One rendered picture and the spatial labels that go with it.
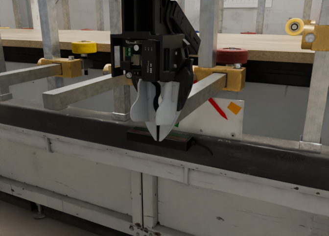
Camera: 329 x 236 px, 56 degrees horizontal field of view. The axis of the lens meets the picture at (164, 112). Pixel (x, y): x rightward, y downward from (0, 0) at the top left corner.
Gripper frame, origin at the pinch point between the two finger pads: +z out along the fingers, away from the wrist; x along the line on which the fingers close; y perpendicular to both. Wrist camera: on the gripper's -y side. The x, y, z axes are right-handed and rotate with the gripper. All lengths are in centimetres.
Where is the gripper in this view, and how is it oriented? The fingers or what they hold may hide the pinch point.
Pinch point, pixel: (161, 130)
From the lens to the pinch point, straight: 45.2
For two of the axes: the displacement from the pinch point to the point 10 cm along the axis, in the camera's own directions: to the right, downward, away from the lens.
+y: -4.3, 2.4, -8.7
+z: -0.1, 9.6, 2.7
